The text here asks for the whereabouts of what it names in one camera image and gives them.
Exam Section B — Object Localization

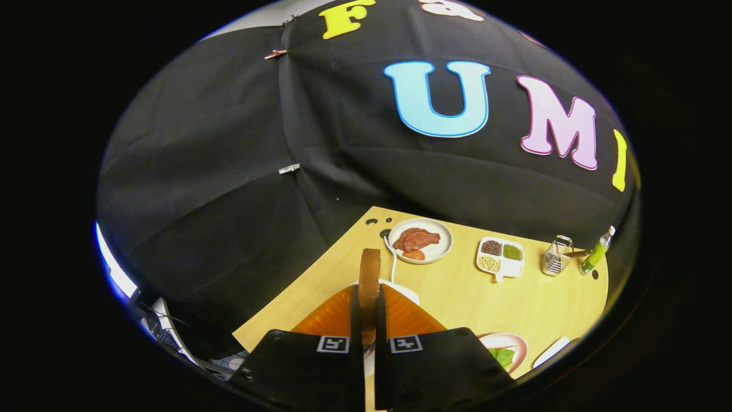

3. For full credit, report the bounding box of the metal wire utensil holder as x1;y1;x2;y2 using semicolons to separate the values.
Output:
541;235;574;277

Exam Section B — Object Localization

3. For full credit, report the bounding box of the green lettuce leaf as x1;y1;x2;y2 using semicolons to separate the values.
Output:
489;347;516;370

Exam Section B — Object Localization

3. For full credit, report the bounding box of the black backdrop cloth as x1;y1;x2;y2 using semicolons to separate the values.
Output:
96;0;641;361

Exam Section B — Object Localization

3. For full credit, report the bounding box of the green label water bottle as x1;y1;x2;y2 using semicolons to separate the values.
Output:
579;225;616;276

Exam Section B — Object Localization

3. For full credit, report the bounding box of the brown meat piece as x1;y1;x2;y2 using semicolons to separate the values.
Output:
392;227;441;253

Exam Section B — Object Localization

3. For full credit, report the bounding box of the white round plate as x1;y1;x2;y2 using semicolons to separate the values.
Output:
388;217;453;264

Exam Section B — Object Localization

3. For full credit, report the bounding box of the pink round plate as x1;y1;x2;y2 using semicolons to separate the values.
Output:
479;332;529;375

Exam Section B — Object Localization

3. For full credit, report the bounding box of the white rounded square plate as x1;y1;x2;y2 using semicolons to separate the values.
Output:
532;336;572;369

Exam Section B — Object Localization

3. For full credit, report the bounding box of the white toaster cable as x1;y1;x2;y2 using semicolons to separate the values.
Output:
383;235;399;282

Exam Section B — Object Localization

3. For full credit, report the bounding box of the white divided bean dish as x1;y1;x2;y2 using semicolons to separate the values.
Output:
476;236;526;283

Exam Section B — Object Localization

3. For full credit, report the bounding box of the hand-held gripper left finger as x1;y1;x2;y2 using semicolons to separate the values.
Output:
243;284;367;412

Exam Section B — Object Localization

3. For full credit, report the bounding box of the toasted bread slice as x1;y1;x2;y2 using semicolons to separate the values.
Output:
358;248;382;347

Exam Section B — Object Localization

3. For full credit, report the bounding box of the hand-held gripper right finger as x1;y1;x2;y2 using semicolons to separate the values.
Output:
375;284;516;411

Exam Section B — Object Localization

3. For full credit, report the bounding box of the white toaster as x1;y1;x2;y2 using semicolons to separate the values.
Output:
352;279;420;307

